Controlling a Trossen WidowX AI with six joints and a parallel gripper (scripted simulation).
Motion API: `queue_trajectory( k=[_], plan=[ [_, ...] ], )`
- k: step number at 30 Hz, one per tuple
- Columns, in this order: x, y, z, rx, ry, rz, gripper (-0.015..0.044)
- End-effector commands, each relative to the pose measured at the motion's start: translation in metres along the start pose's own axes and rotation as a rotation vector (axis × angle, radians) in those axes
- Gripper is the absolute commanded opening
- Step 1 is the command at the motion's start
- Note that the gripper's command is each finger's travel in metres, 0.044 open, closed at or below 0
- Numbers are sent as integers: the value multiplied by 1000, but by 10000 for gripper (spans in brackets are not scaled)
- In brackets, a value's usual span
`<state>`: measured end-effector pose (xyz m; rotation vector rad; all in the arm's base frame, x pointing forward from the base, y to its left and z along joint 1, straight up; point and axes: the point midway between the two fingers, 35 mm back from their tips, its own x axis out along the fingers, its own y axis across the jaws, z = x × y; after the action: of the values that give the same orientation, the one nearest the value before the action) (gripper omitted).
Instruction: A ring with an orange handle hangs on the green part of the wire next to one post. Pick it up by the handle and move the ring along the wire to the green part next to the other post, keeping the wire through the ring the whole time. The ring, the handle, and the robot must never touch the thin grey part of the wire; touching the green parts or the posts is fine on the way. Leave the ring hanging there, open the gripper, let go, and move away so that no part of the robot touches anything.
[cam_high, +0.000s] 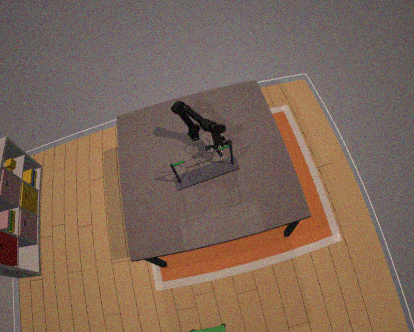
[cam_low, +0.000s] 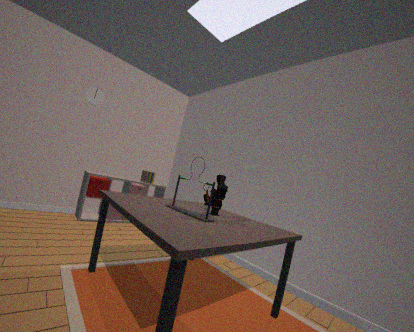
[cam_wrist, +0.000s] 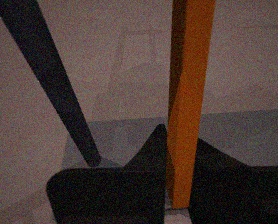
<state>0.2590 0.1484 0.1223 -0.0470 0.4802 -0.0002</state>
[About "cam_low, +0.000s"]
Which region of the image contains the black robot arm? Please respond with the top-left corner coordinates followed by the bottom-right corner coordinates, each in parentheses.
top-left (211, 175), bottom-right (228, 216)

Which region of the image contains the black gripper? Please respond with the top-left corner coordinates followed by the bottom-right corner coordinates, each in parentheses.
top-left (204, 194), bottom-right (222, 208)

